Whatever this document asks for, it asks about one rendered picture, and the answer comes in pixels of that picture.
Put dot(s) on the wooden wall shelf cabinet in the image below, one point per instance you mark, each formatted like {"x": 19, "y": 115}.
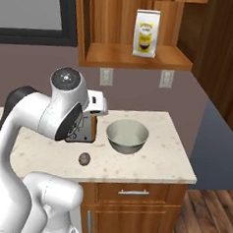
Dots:
{"x": 126, "y": 56}

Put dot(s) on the brown round food item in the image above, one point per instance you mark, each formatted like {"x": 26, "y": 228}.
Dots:
{"x": 84, "y": 159}

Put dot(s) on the white and yellow bag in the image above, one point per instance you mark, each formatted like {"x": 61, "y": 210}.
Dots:
{"x": 146, "y": 33}

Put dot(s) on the wooden drawer front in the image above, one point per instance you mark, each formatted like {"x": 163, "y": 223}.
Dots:
{"x": 133, "y": 187}

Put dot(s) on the white wall socket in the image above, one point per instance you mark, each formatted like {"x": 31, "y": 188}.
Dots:
{"x": 106, "y": 76}
{"x": 166, "y": 79}

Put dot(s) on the wooden cupboard door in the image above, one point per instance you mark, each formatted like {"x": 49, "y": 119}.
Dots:
{"x": 134, "y": 224}

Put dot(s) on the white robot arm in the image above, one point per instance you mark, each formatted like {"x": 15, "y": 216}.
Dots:
{"x": 18, "y": 141}

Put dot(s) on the tall wooden cabinet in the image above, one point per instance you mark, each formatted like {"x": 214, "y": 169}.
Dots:
{"x": 221, "y": 53}

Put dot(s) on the dark framed window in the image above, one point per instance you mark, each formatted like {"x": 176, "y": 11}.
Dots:
{"x": 69, "y": 16}

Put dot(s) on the grey small appliance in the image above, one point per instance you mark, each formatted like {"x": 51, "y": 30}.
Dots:
{"x": 86, "y": 129}

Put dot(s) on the grey metal bowl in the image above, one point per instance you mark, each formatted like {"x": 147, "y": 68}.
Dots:
{"x": 127, "y": 137}

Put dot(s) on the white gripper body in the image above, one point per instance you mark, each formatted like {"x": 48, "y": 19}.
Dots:
{"x": 102, "y": 104}

